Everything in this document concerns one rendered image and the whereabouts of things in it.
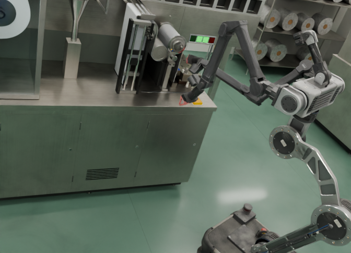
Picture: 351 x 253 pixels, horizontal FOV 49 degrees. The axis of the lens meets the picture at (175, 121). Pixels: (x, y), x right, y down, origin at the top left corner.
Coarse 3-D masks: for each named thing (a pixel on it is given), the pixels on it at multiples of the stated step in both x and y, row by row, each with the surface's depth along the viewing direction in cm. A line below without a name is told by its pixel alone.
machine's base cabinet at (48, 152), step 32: (0, 128) 238; (32, 128) 247; (64, 128) 256; (96, 128) 266; (128, 128) 276; (160, 128) 288; (192, 128) 300; (0, 160) 252; (32, 160) 262; (64, 160) 272; (96, 160) 283; (128, 160) 295; (160, 160) 308; (192, 160) 322; (0, 192) 267; (32, 192) 279; (64, 192) 295
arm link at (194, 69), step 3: (204, 60) 269; (201, 63) 269; (204, 63) 268; (207, 63) 267; (192, 66) 272; (195, 66) 271; (198, 66) 270; (201, 66) 271; (189, 69) 272; (192, 69) 271; (195, 69) 271; (198, 69) 271; (201, 69) 274; (192, 72) 272; (195, 72) 271; (198, 72) 273
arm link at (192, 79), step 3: (192, 75) 240; (195, 75) 240; (189, 78) 241; (192, 78) 240; (195, 78) 238; (198, 78) 240; (189, 81) 241; (192, 81) 240; (195, 81) 239; (198, 81) 238; (192, 84) 240; (198, 84) 234; (201, 84) 232; (198, 87) 235; (201, 87) 233
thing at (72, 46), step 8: (72, 0) 242; (72, 8) 246; (80, 8) 246; (72, 16) 251; (80, 16) 252; (72, 32) 258; (72, 40) 260; (72, 48) 260; (80, 48) 263; (64, 56) 268; (72, 56) 264; (64, 64) 269; (72, 64) 267; (64, 72) 269; (72, 72) 271
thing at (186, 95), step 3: (192, 90) 242; (183, 93) 244; (186, 93) 246; (189, 93) 244; (192, 93) 242; (183, 96) 244; (186, 96) 245; (189, 96) 244; (192, 96) 243; (195, 96) 242; (186, 99) 243; (189, 99) 245; (192, 99) 245; (195, 99) 248; (186, 102) 244
